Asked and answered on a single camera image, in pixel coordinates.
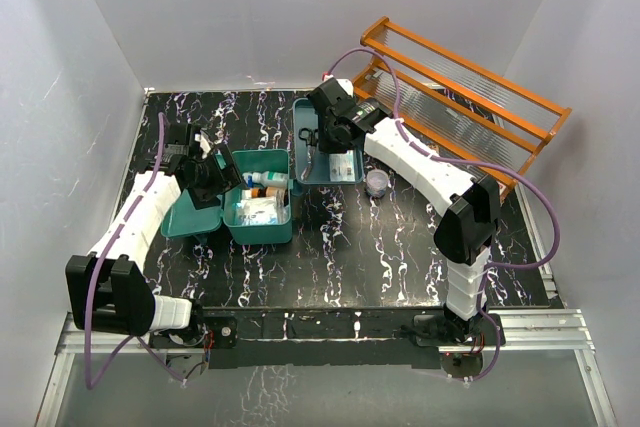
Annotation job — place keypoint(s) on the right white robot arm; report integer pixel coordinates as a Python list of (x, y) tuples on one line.
[(468, 207)]

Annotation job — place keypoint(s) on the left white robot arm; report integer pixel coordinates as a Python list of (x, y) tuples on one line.
[(107, 288)]

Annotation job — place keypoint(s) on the orange cap medicine bottle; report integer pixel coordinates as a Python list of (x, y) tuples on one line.
[(266, 192)]

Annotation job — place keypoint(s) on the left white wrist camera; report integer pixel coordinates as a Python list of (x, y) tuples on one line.
[(205, 144)]

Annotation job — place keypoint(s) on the aluminium frame rail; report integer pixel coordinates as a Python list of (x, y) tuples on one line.
[(545, 375)]

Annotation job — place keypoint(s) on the blue white bandage packet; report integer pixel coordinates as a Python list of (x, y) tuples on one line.
[(258, 212)]

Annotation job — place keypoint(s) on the blue white mask packet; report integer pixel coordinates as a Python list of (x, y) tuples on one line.
[(341, 167)]

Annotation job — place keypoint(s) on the clear round plastic jar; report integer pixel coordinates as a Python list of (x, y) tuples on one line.
[(376, 183)]

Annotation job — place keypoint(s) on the white green medicine bottle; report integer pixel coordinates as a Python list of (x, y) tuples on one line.
[(266, 179)]

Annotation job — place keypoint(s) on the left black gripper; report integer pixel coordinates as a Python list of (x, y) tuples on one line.
[(230, 175)]

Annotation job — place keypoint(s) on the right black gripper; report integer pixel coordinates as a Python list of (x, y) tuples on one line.
[(325, 146)]

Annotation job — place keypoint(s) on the orange wooden shelf rack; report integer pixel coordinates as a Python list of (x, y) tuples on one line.
[(463, 108)]

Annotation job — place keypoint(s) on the green medicine kit box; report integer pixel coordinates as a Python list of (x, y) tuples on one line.
[(183, 220)]

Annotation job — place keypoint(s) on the black front base bar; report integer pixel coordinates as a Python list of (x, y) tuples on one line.
[(249, 337)]

